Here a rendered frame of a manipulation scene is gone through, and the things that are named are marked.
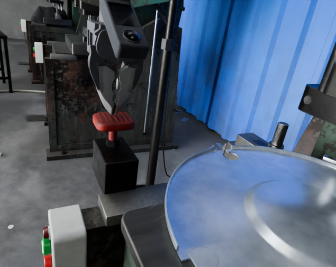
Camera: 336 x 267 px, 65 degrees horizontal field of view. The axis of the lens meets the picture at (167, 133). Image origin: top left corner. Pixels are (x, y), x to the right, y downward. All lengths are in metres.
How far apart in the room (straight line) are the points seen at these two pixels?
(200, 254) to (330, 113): 0.21
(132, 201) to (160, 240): 0.25
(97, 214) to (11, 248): 0.87
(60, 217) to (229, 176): 0.28
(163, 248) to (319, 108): 0.23
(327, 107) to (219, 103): 2.08
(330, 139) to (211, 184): 0.37
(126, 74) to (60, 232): 0.27
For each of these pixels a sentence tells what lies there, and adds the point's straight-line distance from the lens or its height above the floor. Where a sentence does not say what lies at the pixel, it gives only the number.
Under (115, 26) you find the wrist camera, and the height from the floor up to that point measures 0.92.
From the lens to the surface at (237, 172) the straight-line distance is 0.33.
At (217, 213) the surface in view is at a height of 0.78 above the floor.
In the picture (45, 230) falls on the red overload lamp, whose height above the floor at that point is 0.62.
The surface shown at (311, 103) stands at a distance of 0.35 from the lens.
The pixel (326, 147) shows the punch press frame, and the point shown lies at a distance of 0.63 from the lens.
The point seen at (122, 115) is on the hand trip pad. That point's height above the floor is 0.76.
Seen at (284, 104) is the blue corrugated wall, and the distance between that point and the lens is 1.91.
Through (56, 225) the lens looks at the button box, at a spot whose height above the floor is 0.63.
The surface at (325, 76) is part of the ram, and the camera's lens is 0.33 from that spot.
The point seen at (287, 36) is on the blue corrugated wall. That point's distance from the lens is 1.95.
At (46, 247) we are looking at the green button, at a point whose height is 0.59.
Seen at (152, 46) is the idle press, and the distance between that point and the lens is 1.77.
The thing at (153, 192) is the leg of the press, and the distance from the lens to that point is 0.50.
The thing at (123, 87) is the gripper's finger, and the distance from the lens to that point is 0.47.
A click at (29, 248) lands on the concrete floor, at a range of 1.31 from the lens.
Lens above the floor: 0.95
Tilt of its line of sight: 24 degrees down
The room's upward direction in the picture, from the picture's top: 8 degrees clockwise
